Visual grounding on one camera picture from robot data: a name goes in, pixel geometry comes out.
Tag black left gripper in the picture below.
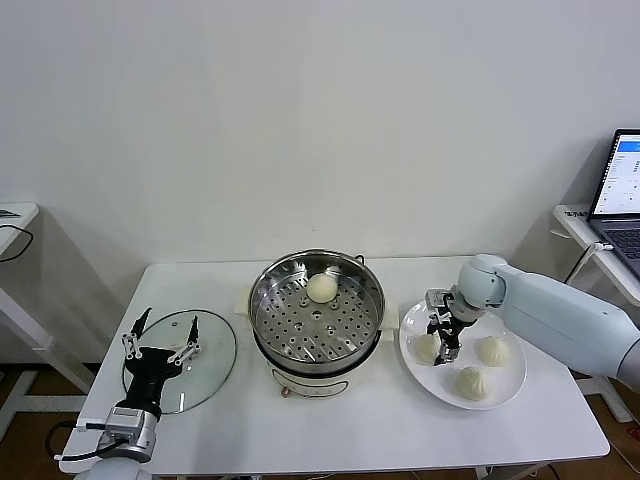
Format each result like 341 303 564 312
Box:
121 306 204 417

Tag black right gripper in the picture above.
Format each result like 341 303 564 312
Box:
426 308 464 369

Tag white steamed baozi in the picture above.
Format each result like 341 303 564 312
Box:
305 273 338 305
453 365 494 401
414 333 442 366
473 335 513 368

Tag stainless steel steamer basket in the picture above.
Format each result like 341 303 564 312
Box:
248 249 387 365

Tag round glass pot lid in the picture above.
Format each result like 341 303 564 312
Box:
122 308 238 415

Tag large white round plate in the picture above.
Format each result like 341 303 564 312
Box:
398 296 529 412

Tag white laptop stand table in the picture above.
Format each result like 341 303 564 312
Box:
552 203 640 426

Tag white side table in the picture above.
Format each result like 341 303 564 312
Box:
0 201 96 419

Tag open laptop with lit screen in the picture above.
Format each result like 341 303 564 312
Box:
584 128 640 281

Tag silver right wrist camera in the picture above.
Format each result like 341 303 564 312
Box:
423 288 456 314

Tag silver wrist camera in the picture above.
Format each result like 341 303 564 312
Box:
74 405 146 439
423 288 456 314

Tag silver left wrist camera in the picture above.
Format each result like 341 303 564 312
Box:
74 405 146 439

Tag black laptop power cable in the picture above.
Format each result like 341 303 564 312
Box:
563 242 614 287

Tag black left camera cable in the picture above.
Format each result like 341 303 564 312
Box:
45 419 126 464

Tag thin black looped cable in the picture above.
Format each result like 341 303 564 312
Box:
0 223 35 263

